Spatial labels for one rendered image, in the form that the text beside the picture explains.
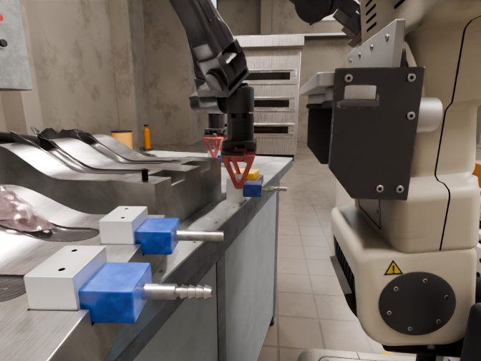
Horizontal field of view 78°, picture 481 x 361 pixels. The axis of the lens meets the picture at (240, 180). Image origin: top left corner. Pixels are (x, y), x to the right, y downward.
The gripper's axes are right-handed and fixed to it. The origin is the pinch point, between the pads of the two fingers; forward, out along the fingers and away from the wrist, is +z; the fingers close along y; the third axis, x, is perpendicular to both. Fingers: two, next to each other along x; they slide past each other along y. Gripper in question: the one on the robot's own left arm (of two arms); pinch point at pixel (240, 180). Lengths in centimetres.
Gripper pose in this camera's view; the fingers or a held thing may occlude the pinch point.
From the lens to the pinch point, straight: 65.4
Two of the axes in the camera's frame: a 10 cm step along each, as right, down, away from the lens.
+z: 0.0, 9.7, 2.4
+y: -0.9, 2.4, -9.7
